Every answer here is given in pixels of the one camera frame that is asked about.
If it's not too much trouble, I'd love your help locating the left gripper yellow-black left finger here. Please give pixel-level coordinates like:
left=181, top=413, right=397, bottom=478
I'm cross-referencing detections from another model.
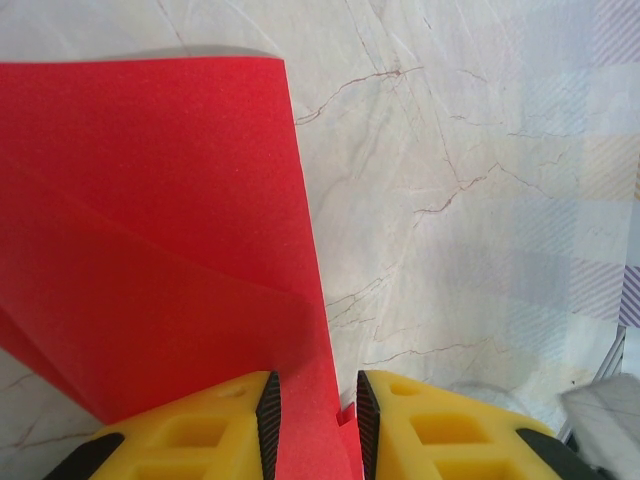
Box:
left=42, top=370, right=282, bottom=480

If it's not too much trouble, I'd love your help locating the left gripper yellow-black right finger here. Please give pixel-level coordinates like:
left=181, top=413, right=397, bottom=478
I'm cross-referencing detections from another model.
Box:
left=355, top=370, right=604, bottom=480

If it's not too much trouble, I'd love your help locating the red cloth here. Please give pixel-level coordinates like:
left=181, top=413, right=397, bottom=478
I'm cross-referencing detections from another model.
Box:
left=0, top=57, right=361, bottom=480

